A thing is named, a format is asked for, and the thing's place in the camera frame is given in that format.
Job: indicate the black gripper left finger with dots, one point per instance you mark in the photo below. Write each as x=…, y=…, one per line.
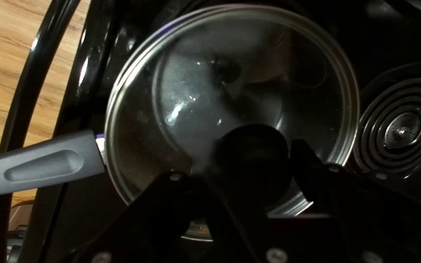
x=181, y=220

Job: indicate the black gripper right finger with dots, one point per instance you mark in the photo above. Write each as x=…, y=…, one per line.
x=365, y=220

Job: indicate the glass lid with black knob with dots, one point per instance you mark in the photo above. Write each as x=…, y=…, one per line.
x=269, y=64

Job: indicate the electric coil burner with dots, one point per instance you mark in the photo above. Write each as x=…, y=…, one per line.
x=400, y=132

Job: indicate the black electric stove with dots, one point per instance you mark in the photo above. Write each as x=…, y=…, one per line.
x=390, y=30

